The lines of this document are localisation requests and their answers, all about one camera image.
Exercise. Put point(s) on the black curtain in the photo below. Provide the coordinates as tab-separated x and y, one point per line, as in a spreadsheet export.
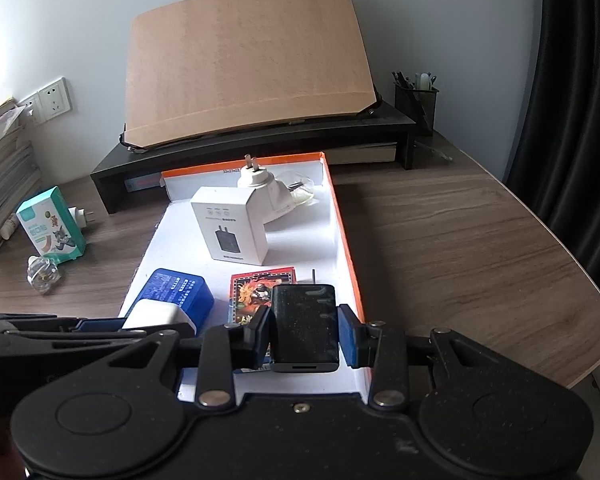
580	110

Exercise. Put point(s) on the black charger adapter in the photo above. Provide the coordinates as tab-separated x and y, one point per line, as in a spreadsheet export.
305	325

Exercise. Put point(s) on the white charger box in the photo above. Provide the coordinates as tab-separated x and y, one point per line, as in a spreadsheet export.
230	227

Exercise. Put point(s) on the red and blue card box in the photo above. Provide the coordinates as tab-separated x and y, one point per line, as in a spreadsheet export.
250	295

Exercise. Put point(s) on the white marker pen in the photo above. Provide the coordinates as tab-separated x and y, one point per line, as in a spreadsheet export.
422	81

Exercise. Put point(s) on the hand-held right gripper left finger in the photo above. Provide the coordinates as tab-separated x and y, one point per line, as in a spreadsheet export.
260	340

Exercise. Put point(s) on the white plug-in mosquito repeller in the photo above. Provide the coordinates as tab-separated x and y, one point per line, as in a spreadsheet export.
80	220
260	182

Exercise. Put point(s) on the small white bottle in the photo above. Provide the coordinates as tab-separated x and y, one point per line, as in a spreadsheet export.
10	226

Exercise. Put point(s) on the cardboard sheet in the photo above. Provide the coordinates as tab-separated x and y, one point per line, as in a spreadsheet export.
245	60

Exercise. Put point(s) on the black monitor riser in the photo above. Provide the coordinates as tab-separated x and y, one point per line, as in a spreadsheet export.
280	141

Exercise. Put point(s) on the beige book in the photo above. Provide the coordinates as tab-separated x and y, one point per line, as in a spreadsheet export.
365	154

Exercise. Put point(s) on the teal and white bandage box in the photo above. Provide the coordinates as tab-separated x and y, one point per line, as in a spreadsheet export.
50	227

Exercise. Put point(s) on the blue tin box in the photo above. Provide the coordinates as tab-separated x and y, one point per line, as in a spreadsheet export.
177	290

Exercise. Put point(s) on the white charger adapter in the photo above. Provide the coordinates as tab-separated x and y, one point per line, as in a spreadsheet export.
155	316

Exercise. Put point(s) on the white and orange cardboard box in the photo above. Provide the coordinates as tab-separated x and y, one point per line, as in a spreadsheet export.
300	230

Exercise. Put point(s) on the black mesh pen holder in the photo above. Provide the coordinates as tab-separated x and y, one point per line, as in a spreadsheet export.
420	107

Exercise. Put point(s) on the white wall socket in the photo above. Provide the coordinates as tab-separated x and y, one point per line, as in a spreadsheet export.
30	109
55	100

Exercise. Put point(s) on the stack of notebooks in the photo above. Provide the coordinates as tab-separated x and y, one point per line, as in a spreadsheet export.
5	175

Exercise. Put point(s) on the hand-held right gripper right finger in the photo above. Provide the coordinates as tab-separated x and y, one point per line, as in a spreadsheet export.
347	340

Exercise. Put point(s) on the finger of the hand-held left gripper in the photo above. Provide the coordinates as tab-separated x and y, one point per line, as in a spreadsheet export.
97	325
80	344

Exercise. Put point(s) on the clear liquid refill bottle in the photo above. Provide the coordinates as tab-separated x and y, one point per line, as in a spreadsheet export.
45	276

